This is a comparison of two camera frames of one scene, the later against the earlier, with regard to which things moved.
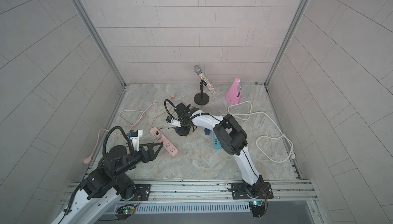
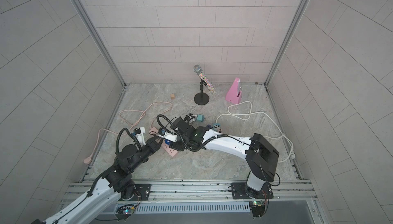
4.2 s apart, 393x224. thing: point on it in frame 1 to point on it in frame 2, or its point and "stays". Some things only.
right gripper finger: (183, 130) to (178, 145)
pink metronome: (234, 94) stays
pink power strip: (172, 151) stays
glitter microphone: (198, 69) stays
